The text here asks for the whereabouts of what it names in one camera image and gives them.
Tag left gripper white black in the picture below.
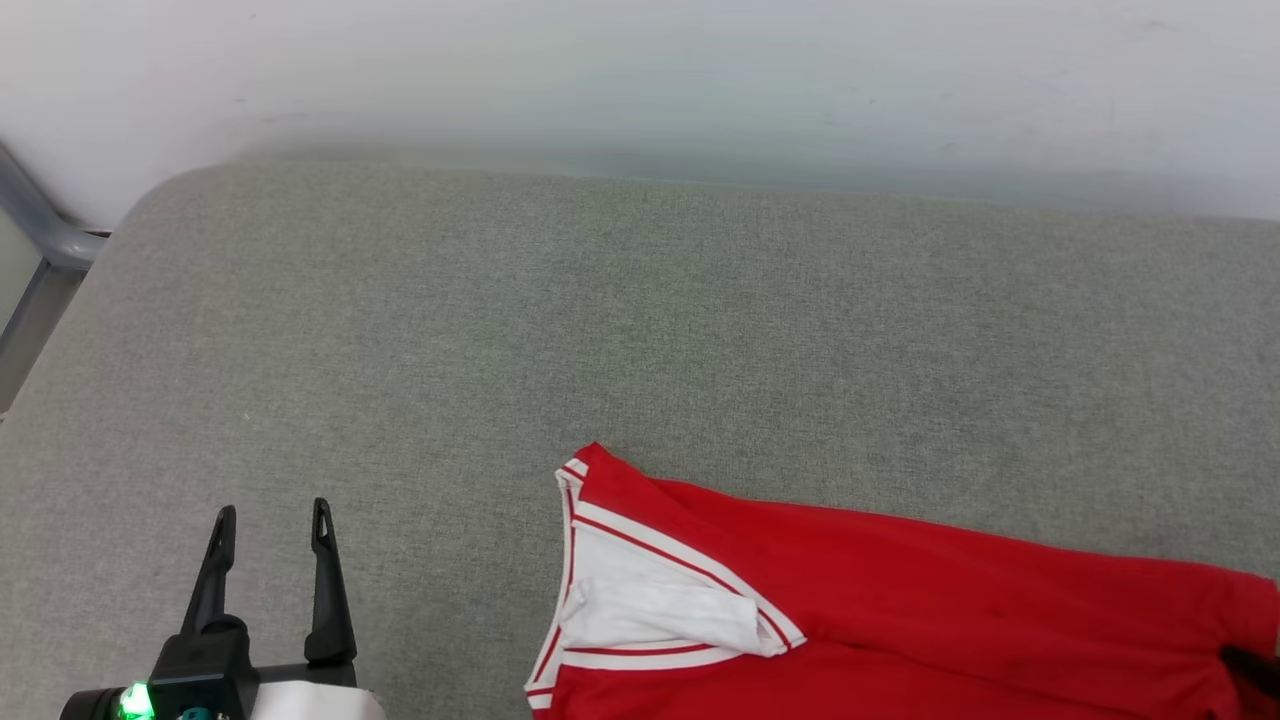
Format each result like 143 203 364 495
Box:
59 498 387 720

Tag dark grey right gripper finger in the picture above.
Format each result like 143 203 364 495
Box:
1220 645 1280 702

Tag red and white jersey garment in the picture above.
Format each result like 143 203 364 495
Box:
524 441 1280 720

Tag grey metal frame rail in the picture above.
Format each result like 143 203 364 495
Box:
0 142 112 411

